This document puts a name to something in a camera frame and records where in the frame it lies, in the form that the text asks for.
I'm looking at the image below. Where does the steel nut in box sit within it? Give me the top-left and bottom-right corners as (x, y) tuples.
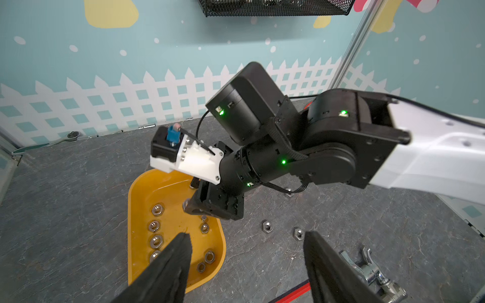
(148, 220), (160, 233)
(150, 234), (164, 249)
(152, 204), (164, 217)

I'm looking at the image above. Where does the ratchet wrench by wall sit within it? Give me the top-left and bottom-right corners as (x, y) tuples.
(11, 131), (82, 156)

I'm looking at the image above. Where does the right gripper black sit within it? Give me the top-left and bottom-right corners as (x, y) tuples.
(183, 141), (265, 220)

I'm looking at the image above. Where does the black wire mesh basket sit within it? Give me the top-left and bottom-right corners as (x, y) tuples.
(198, 0), (354, 17)

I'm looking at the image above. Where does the steel hex nut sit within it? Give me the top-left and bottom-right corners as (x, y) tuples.
(205, 251), (216, 264)
(293, 227), (304, 241)
(261, 220), (273, 234)
(200, 223), (210, 234)
(197, 262), (206, 273)

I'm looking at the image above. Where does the silver metal clamp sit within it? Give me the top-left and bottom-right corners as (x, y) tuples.
(339, 246), (407, 303)

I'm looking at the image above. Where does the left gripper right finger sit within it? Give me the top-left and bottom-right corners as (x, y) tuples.
(303, 231), (381, 302)

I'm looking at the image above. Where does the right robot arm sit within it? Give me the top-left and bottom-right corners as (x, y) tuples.
(183, 62), (484, 220)

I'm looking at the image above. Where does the yellow plastic storage box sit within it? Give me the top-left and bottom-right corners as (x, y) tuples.
(128, 169), (227, 292)

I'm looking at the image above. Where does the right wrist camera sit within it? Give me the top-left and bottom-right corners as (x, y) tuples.
(150, 123), (224, 185)

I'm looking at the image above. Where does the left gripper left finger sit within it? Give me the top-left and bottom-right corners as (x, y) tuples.
(113, 233), (192, 302)

